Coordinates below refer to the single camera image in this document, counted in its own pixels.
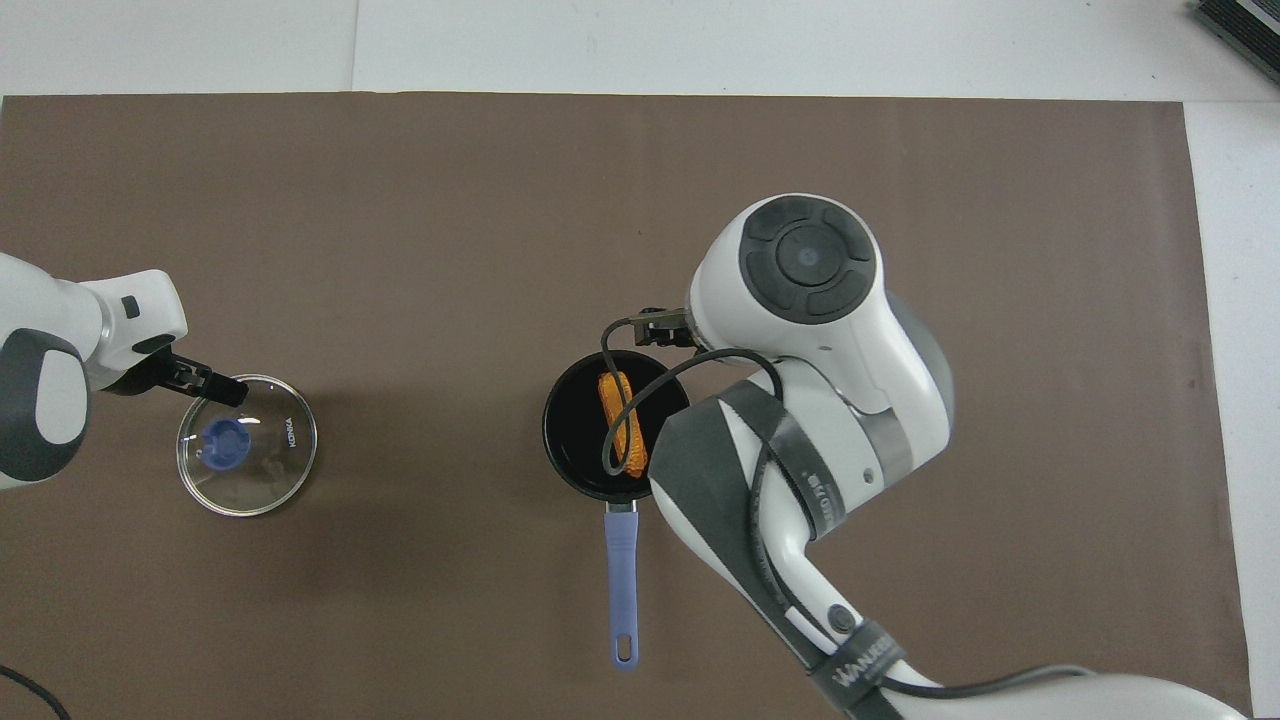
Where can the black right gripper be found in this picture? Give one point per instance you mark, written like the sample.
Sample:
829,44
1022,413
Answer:
668,328

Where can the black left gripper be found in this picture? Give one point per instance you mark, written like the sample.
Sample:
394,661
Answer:
148,368

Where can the glass lid with blue knob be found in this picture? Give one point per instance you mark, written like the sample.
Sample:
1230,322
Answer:
245,445

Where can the yellow corn cob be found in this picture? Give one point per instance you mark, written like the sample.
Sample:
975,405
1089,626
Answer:
622,415

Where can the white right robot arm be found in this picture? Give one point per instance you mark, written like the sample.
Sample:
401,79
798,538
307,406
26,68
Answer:
820,380

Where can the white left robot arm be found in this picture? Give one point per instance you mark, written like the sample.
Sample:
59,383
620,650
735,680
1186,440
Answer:
60,340

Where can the brown table mat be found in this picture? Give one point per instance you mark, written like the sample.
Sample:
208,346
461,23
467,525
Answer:
400,220

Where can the dark ribbed metal block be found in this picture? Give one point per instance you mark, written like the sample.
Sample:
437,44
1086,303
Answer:
1245,25

